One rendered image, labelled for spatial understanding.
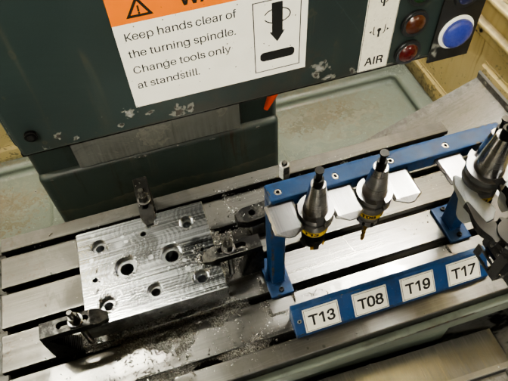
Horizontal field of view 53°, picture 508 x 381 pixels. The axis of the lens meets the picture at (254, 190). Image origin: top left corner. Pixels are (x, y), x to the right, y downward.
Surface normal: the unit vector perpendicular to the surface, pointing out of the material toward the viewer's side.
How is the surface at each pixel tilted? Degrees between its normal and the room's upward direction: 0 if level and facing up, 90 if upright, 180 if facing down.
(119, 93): 90
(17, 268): 0
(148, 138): 89
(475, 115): 24
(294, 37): 90
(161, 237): 0
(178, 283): 0
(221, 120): 90
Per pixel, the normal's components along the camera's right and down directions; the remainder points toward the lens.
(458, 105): -0.43, -0.44
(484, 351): 0.08, -0.62
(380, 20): 0.30, 0.75
